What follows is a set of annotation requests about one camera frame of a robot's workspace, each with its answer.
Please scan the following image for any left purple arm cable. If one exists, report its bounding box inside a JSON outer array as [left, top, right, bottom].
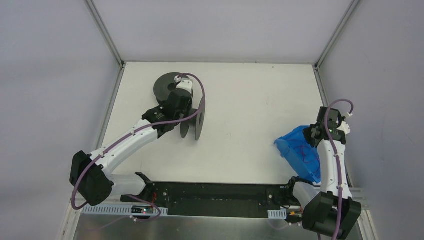
[[71, 73, 206, 211]]

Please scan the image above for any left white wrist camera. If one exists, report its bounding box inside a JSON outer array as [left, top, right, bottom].
[[174, 75, 194, 96]]

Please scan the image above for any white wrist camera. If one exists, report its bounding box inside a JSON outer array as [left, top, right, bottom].
[[338, 112, 353, 135], [174, 75, 194, 96]]

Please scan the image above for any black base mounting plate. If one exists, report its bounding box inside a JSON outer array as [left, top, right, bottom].
[[137, 181, 301, 219]]

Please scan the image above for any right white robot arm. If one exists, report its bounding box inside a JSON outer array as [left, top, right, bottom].
[[283, 107, 362, 240]]

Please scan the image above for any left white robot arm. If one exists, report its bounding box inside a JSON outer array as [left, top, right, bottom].
[[69, 88, 193, 206]]

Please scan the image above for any black spool lying flat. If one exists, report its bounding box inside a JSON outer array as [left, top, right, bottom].
[[153, 72, 194, 105]]

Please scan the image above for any black cable spool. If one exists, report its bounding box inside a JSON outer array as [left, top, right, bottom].
[[180, 97, 206, 141]]

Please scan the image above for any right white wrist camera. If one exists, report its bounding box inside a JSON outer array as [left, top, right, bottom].
[[338, 112, 353, 135]]

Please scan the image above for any blue plastic bin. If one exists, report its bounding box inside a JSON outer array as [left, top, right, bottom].
[[274, 125, 321, 184]]

